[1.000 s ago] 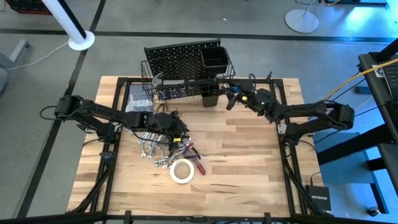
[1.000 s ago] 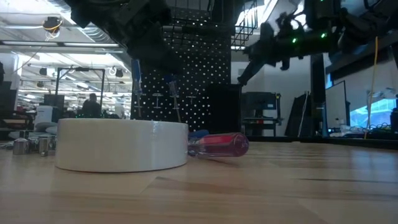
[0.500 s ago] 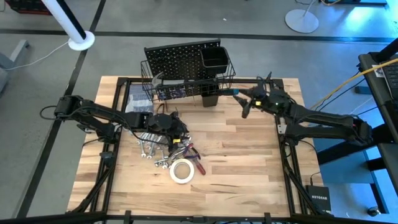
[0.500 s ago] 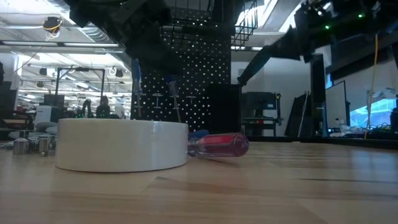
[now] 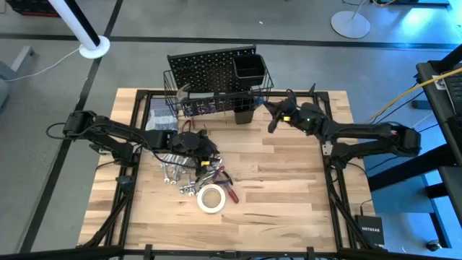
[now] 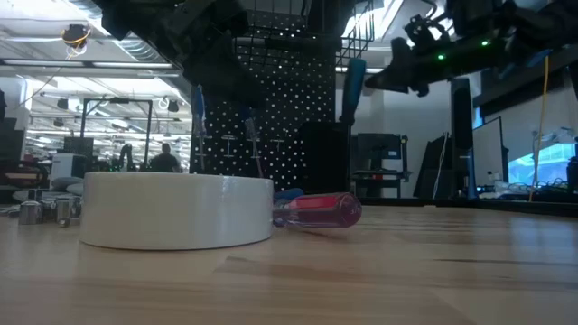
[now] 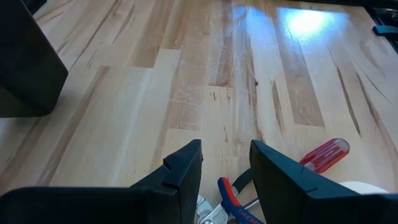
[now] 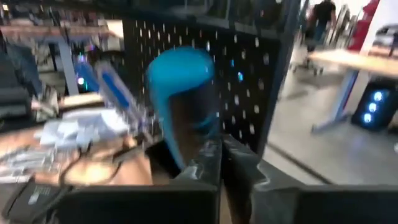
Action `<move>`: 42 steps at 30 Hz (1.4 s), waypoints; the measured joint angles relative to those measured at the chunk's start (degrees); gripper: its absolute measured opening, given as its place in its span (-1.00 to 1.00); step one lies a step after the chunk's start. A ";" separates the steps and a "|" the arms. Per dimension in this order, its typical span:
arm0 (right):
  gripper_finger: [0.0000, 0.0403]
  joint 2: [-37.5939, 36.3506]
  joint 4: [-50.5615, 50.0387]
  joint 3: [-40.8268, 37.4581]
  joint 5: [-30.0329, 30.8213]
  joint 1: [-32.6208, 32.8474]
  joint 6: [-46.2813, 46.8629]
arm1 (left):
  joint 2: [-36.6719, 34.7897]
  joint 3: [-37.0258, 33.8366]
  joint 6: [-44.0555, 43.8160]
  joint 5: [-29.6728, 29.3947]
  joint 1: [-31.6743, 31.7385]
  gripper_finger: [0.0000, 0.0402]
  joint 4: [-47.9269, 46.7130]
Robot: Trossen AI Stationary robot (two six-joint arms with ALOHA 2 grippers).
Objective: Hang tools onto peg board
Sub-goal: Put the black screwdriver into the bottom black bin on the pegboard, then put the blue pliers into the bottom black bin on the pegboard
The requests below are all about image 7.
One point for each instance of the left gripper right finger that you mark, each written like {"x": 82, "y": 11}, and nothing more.
{"x": 311, "y": 205}

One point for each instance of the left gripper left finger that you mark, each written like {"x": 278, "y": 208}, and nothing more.
{"x": 109, "y": 207}

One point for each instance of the white tape roll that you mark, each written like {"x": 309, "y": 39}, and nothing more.
{"x": 363, "y": 187}

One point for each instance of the black box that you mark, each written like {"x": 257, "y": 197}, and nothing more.
{"x": 28, "y": 62}

